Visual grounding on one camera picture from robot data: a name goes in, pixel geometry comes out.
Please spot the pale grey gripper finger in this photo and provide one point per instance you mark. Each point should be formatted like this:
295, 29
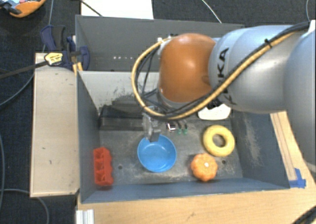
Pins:
146, 126
155, 136

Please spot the blue bowl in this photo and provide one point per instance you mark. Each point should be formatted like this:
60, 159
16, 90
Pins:
158, 156

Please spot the dark green flat block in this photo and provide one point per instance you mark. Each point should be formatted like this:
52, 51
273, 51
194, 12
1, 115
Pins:
118, 119

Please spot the grey metal bin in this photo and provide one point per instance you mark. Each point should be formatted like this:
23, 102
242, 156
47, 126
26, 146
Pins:
128, 183

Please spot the orange toy pumpkin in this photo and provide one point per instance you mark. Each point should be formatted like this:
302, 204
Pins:
203, 168

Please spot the red-orange ribbed block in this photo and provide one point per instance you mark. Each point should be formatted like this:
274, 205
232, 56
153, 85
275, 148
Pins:
102, 166

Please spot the pale wood board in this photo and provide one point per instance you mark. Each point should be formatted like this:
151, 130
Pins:
54, 131

